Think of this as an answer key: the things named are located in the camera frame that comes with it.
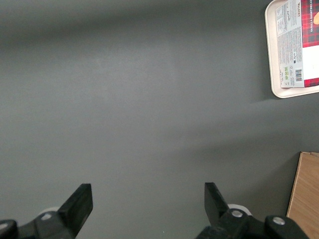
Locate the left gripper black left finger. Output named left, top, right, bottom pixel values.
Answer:
left=0, top=183, right=94, bottom=239

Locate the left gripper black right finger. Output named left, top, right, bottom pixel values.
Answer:
left=195, top=182, right=311, bottom=239

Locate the beige plastic tray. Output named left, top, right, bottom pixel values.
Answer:
left=264, top=0, right=319, bottom=100

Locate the wooden two-drawer cabinet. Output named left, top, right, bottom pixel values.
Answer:
left=286, top=151, right=319, bottom=239

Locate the red tartan shortbread box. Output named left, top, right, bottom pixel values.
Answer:
left=274, top=0, right=319, bottom=89

